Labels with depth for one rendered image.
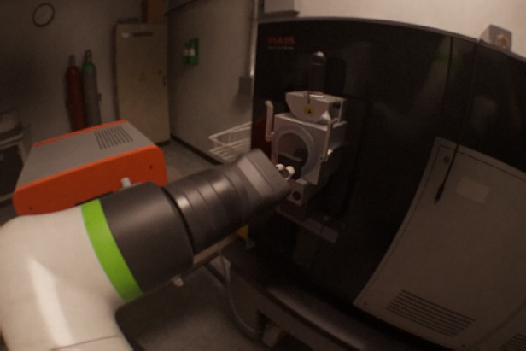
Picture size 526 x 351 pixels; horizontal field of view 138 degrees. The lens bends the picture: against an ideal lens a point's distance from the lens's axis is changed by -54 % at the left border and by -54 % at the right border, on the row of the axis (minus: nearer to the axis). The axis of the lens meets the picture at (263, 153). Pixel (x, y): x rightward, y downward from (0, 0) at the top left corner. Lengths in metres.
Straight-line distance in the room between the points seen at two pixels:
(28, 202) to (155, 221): 0.46
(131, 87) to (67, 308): 3.23
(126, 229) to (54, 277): 0.07
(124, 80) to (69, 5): 1.52
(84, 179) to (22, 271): 0.41
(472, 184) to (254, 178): 0.34
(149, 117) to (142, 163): 2.90
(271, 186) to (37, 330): 0.25
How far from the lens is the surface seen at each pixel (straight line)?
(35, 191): 0.58
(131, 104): 3.34
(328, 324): 0.68
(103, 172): 0.56
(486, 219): 0.44
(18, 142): 3.13
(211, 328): 1.44
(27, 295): 0.17
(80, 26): 3.65
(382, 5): 1.63
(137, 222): 0.17
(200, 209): 0.19
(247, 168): 0.25
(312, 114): 0.35
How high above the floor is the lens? 1.34
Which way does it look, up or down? 24 degrees down
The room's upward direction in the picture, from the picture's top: 4 degrees clockwise
